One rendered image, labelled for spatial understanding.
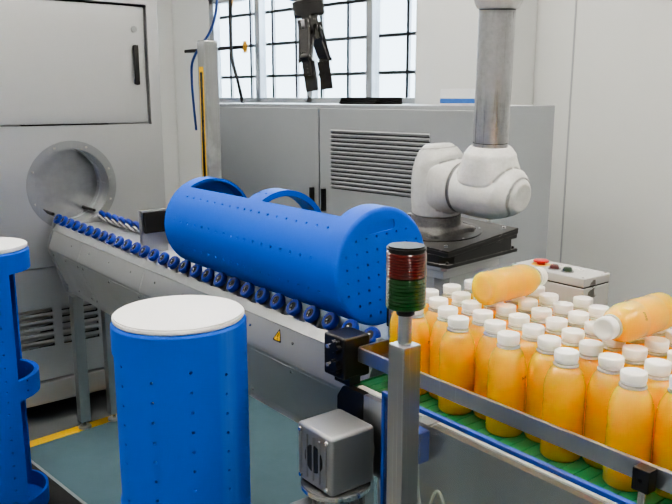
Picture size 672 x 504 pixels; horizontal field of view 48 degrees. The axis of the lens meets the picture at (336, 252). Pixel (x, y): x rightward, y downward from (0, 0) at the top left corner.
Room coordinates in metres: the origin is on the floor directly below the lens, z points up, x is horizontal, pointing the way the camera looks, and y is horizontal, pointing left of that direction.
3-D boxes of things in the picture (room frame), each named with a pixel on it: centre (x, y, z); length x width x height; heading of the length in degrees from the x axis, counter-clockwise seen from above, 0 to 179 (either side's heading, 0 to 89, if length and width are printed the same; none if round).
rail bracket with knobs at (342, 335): (1.51, -0.03, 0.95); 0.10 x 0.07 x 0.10; 128
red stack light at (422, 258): (1.15, -0.11, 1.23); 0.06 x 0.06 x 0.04
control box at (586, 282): (1.69, -0.51, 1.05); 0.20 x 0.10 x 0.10; 38
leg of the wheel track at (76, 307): (3.23, 1.15, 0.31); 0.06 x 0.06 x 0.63; 38
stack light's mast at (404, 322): (1.15, -0.11, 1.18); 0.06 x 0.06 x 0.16
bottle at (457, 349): (1.35, -0.23, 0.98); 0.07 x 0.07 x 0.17
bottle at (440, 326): (1.42, -0.22, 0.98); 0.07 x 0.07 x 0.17
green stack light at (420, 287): (1.15, -0.11, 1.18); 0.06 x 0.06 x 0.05
